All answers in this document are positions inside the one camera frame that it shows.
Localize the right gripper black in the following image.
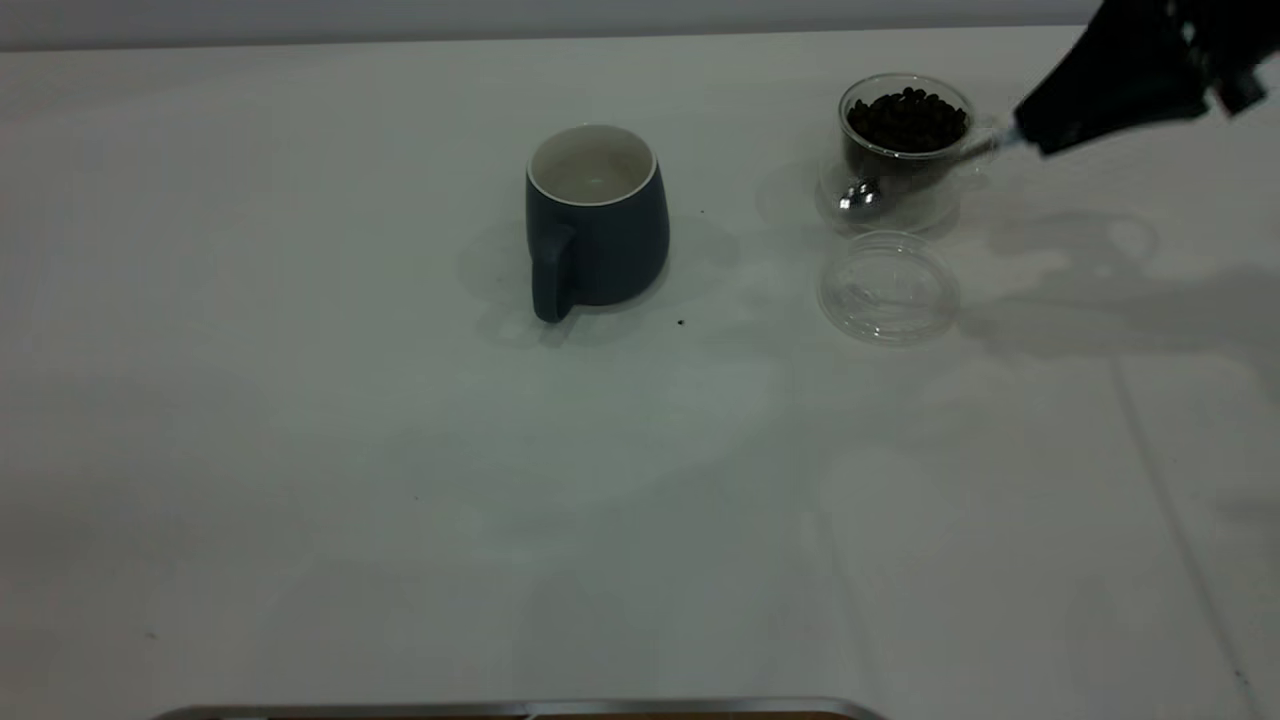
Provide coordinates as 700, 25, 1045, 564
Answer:
1015, 0, 1280, 157

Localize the metal spoon light blue handle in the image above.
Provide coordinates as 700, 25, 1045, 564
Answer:
838, 128, 1023, 214

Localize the dark grey ceramic mug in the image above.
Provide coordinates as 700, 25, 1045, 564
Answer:
526, 124, 672, 324

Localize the dark coffee beans pile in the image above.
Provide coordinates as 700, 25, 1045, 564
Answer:
846, 88, 969, 191

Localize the clear glass lid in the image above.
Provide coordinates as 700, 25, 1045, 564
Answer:
816, 231, 962, 347

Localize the clear glass saucer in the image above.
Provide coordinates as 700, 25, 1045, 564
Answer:
817, 160, 967, 236

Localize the clear glass handled cup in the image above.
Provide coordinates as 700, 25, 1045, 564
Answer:
838, 73, 1005, 206

